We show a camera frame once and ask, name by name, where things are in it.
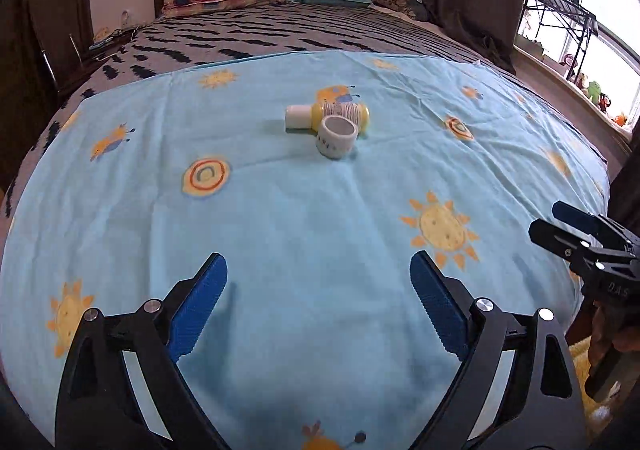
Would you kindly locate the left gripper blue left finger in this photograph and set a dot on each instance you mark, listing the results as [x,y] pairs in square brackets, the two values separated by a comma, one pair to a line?
[190,303]

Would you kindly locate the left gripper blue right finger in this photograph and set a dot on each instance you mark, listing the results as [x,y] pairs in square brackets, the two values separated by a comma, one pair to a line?
[439,297]

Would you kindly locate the person's right hand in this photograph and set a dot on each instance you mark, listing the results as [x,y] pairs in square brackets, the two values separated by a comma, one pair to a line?
[603,337]

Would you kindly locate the black metal window rack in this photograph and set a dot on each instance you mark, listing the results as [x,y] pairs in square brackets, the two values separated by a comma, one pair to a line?
[559,27]

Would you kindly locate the light blue cartoon sheet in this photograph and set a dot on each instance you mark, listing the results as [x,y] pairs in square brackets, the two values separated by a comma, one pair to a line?
[300,209]

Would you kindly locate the grey black zigzag blanket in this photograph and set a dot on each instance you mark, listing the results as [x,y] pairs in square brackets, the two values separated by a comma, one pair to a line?
[175,44]

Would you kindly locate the pink bear toy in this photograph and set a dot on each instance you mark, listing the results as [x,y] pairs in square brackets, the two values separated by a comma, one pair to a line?
[568,64]

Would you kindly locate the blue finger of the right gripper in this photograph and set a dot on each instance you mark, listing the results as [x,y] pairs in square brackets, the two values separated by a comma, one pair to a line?
[570,215]
[561,243]

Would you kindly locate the green frog toy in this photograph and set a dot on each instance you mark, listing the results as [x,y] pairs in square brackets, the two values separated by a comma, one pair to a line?
[594,93]

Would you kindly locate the dark wooden wardrobe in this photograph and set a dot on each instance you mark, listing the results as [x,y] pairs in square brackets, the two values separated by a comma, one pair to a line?
[41,41]

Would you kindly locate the white tape roll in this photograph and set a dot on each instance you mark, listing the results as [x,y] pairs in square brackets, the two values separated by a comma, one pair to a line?
[336,136]

